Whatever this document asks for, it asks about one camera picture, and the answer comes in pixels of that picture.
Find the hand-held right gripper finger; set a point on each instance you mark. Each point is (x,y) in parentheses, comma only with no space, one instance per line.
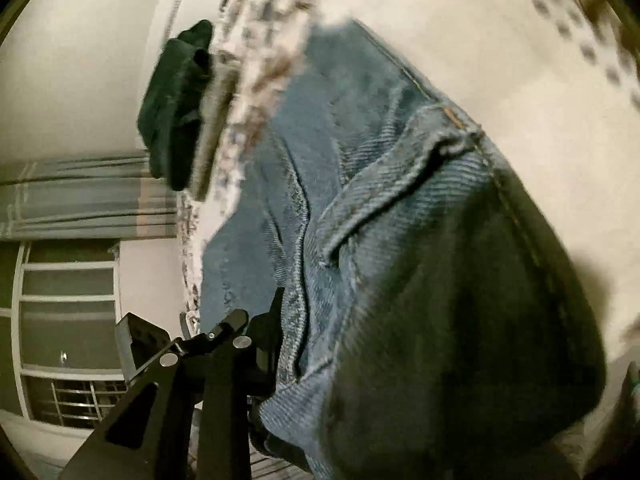
(276,340)

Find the blue denim pants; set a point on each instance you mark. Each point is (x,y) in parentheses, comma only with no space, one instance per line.
(400,260)

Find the white barred window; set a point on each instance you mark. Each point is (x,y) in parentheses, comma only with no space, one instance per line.
(70,310)

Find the grey striped curtain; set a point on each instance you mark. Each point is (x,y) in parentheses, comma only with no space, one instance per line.
(75,195)

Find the dark green garment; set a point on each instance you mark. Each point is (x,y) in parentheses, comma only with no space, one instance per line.
(172,105)

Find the floral printed blanket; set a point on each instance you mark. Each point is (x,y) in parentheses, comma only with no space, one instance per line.
(525,85)

